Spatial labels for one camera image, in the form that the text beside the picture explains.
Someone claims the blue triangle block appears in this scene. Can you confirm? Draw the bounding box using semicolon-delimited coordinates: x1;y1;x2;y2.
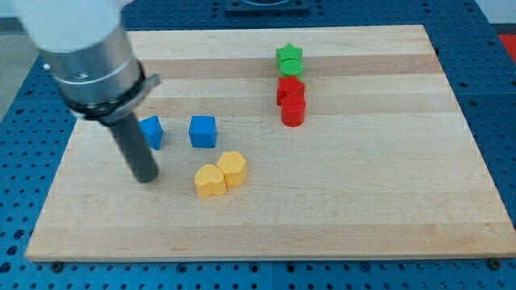
139;115;163;151

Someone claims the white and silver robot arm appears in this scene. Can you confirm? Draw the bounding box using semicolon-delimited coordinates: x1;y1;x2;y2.
10;0;160;125

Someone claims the blue cube block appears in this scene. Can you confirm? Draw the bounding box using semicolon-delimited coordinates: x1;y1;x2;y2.
189;115;218;148

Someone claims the yellow hexagon block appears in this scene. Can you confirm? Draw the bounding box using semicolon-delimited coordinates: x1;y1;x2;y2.
217;151;248;187

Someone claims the red cylinder block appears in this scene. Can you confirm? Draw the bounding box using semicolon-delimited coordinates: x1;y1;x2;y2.
281;95;306;127

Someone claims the yellow heart block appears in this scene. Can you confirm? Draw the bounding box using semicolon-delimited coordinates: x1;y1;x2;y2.
194;164;227;198

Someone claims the red star block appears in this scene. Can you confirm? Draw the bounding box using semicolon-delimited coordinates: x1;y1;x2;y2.
277;75;306;106

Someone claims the light wooden board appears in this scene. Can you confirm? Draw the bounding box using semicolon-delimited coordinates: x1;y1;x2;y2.
26;25;515;262

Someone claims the green cylinder block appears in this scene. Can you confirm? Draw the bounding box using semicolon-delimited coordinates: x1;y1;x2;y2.
280;59;304;80

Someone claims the green star block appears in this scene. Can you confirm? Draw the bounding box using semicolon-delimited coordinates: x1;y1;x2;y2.
276;43;302;67

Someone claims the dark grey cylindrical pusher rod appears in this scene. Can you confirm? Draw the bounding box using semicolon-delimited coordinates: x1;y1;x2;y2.
109;113;159;183

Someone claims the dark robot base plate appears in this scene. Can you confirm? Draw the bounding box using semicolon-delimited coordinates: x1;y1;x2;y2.
222;0;310;13

